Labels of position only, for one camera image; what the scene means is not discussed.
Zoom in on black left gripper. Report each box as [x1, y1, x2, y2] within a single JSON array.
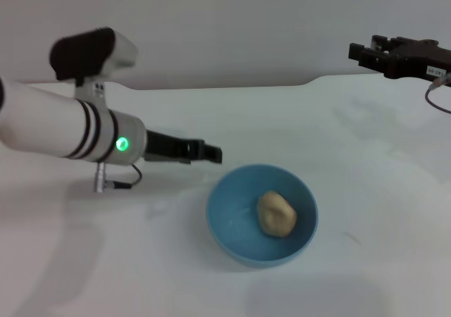
[[142, 129, 223, 166]]

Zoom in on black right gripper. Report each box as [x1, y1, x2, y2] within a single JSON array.
[[348, 34, 451, 80]]

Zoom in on blue bowl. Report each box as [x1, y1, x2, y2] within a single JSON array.
[[206, 164, 319, 269]]

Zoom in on beige egg yolk pastry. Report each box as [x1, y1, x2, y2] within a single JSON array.
[[256, 189, 298, 239]]

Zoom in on right arm connector cable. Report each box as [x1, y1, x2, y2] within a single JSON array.
[[424, 73, 451, 116]]

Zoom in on arm connector cable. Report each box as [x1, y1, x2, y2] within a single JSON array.
[[93, 161, 143, 193], [424, 73, 451, 116]]

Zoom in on left arm connector cable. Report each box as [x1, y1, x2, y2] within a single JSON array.
[[93, 161, 143, 193]]

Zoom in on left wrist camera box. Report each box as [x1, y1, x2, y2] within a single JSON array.
[[49, 27, 138, 85]]

